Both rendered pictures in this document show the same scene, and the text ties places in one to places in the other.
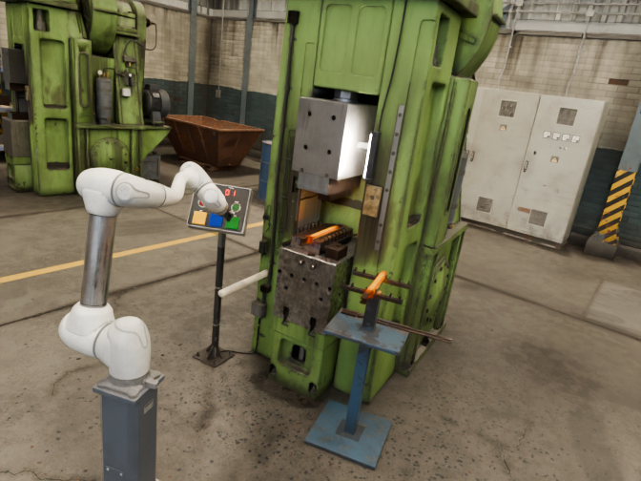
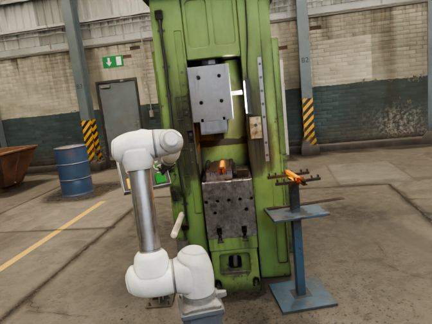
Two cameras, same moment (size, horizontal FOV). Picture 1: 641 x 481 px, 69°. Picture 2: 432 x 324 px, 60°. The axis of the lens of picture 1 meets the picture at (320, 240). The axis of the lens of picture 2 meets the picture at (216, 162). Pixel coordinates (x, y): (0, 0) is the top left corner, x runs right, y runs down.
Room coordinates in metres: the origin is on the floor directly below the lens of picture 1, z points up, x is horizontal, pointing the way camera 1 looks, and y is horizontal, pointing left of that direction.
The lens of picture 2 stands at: (0.08, 1.24, 1.56)
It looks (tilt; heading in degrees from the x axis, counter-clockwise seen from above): 10 degrees down; 336
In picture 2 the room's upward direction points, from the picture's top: 6 degrees counter-clockwise
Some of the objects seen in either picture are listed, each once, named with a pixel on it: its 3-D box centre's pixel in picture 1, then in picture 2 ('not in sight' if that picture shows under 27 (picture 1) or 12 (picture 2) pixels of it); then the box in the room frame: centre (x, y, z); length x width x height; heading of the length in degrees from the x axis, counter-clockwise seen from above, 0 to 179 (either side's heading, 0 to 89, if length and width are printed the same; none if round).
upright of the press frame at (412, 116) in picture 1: (394, 217); (263, 138); (2.73, -0.42, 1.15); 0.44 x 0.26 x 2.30; 152
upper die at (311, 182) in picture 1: (330, 178); (215, 125); (2.77, -0.01, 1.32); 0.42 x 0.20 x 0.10; 152
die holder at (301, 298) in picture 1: (325, 278); (229, 198); (2.76, -0.07, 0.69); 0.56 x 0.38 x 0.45; 152
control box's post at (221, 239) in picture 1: (218, 283); not in sight; (2.77, 0.61, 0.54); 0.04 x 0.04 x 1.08; 62
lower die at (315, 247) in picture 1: (322, 236); (219, 168); (2.77, -0.01, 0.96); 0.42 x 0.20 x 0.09; 152
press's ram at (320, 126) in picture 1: (342, 138); (216, 92); (2.75, -0.05, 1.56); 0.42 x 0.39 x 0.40; 152
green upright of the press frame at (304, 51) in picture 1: (299, 192); (184, 146); (3.04, 0.17, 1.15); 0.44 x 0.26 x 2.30; 152
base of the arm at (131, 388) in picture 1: (134, 376); (203, 295); (1.62, 0.68, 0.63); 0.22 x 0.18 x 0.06; 75
